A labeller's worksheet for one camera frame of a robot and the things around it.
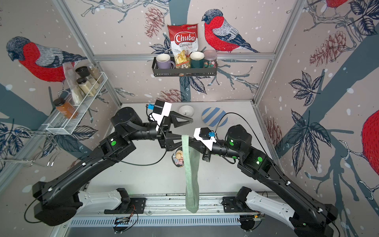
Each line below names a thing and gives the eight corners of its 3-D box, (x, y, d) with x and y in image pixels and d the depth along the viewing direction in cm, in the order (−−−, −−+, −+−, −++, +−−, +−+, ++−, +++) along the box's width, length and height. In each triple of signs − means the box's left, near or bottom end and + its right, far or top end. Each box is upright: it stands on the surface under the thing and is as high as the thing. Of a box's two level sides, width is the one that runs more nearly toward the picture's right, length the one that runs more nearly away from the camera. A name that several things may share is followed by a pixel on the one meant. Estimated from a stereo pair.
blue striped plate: (202, 128, 110) (202, 125, 107) (201, 110, 123) (201, 106, 120) (228, 128, 110) (229, 125, 107) (224, 109, 123) (225, 106, 120)
